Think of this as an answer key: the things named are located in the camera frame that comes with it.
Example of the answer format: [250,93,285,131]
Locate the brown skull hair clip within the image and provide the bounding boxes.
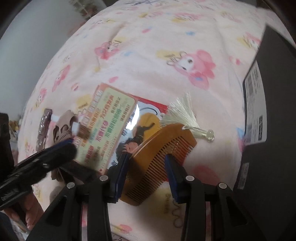
[48,110,94,183]

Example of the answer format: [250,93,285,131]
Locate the red cartoon card pack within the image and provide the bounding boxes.
[72,84,168,174]

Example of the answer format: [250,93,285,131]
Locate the wooden comb with tassel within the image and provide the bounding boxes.
[120,93,215,206]

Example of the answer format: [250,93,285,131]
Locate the person's left hand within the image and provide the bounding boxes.
[19,192,44,230]

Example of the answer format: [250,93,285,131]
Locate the black cardboard storage box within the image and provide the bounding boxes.
[234,26,295,240]

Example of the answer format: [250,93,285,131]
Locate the pink cartoon print blanket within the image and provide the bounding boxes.
[17,0,292,241]

